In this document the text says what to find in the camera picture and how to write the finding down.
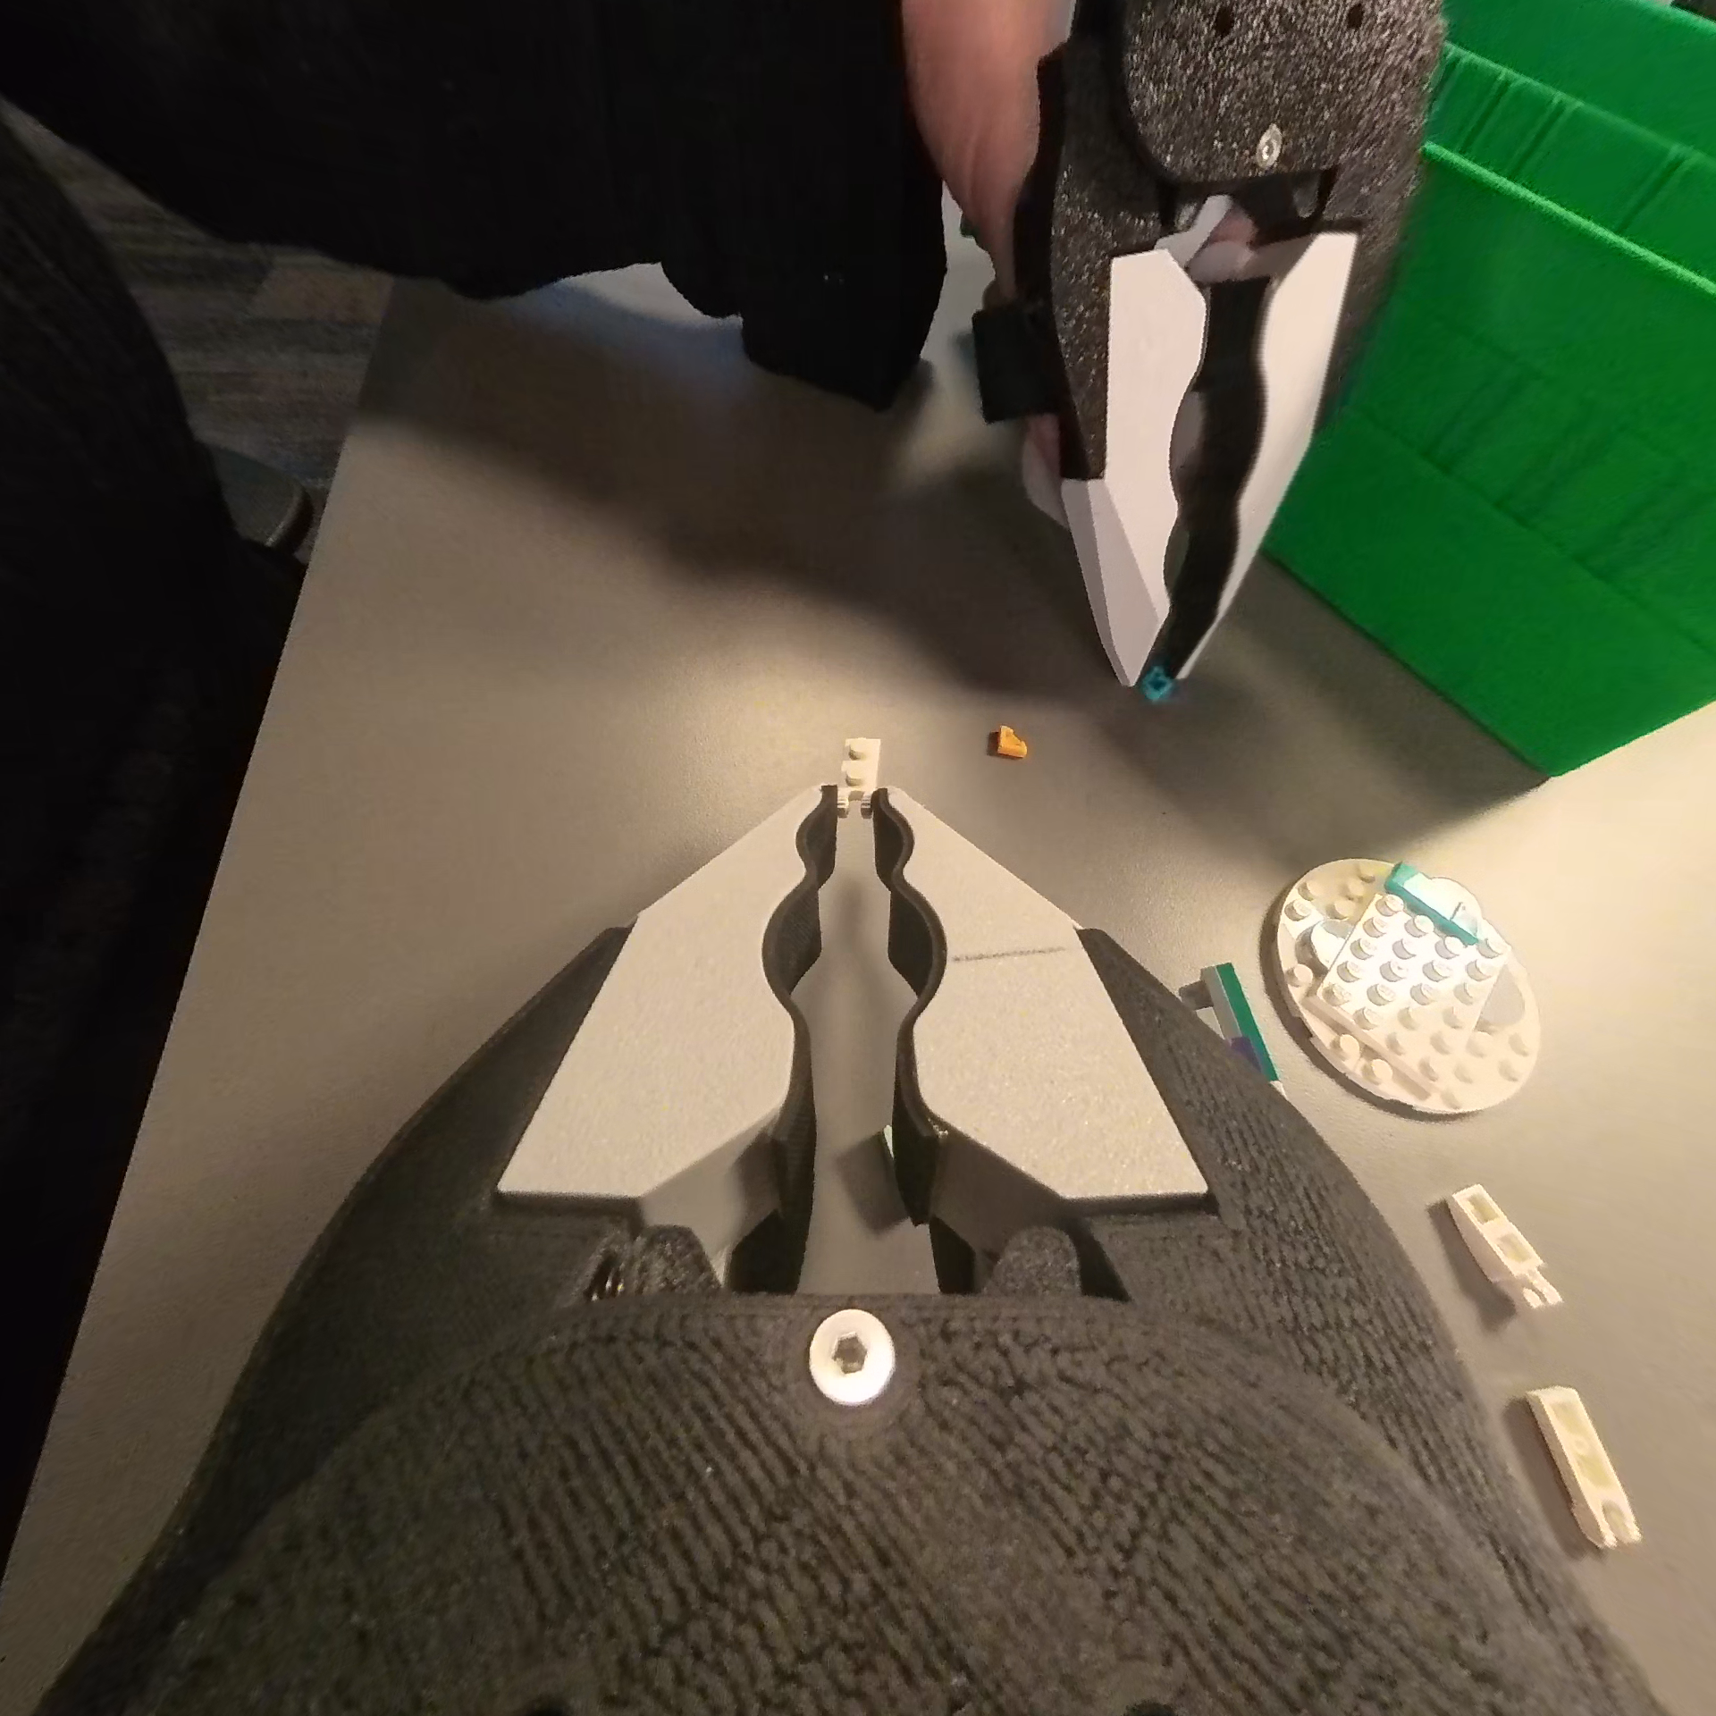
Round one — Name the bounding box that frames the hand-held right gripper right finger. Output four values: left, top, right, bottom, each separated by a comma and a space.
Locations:
875, 788, 1210, 1295

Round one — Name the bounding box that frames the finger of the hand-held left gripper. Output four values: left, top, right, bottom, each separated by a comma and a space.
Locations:
1055, 249, 1219, 688
1161, 225, 1364, 672

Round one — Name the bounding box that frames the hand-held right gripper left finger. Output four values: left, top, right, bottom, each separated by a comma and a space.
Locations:
498, 788, 822, 1291

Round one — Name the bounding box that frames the teal purple brick block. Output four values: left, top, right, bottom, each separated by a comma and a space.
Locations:
1178, 959, 1284, 1087

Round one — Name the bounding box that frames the white round studded plate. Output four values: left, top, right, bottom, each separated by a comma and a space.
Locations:
1269, 857, 1538, 1116

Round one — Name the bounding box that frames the person's left forearm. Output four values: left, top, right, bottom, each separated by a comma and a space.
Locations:
375, 0, 945, 410

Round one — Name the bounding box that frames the person's left hand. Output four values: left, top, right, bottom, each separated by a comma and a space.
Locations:
901, 0, 1078, 523

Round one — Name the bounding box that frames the green plastic bin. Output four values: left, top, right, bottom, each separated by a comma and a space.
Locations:
1261, 20, 1716, 782

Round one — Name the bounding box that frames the white hinge brick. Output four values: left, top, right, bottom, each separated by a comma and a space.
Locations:
1524, 1382, 1643, 1552
1441, 1183, 1564, 1311

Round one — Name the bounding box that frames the person's black clothing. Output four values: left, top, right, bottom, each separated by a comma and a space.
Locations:
0, 0, 405, 1516

